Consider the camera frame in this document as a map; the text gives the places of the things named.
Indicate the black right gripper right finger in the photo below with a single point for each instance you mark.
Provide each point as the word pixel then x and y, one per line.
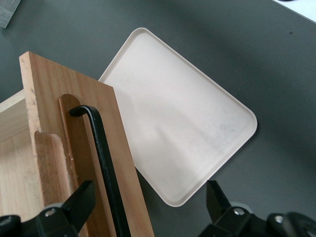
pixel 217 202

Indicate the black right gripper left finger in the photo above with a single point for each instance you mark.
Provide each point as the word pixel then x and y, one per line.
pixel 74 207

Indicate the wooden drawer with notched rim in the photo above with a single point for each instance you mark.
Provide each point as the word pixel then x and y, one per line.
pixel 49 81

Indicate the beige rectangular tray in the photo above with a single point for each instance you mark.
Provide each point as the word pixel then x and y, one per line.
pixel 177 111

